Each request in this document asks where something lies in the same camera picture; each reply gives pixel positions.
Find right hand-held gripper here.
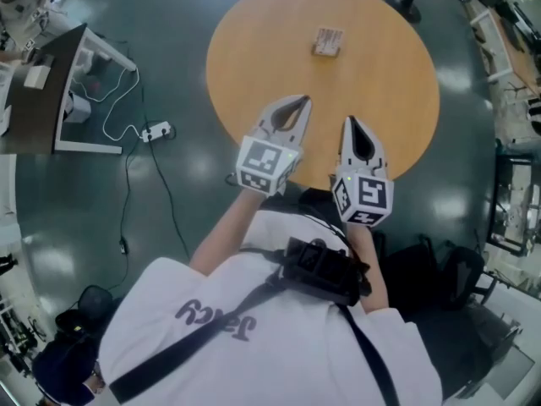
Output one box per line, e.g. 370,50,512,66
331,117,396,228

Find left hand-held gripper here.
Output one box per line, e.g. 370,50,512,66
234,94,314,197

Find person's right forearm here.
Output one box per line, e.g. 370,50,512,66
344,222,391,313

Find person's left forearm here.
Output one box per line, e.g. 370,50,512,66
189,190,268,277

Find round wooden table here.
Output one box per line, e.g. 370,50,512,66
205,0,441,228

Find black chest pack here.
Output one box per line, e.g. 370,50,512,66
281,237,373,308

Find black office chair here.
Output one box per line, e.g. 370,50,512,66
54,283,124,343
373,230,441,312
439,245,500,312

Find white power strip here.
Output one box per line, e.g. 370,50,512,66
141,120,174,144

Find white waste bin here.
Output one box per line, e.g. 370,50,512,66
63,91,92,124

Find person's white t-shirt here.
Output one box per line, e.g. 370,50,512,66
97,209,443,406

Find dark desk with white legs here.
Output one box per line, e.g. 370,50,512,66
0,23,139,156

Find small white box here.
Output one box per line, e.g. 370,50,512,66
23,65,52,91

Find white workbench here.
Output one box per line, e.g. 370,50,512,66
439,285,541,406

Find black floor cable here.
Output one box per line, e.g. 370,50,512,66
107,95,192,296

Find black frame trolley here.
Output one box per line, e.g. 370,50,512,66
485,152,541,258

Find white cable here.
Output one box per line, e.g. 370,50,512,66
69,68,147,141

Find wooden desk with white frame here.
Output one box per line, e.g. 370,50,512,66
464,0,541,97

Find black shoulder strap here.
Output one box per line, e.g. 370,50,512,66
108,243,401,406

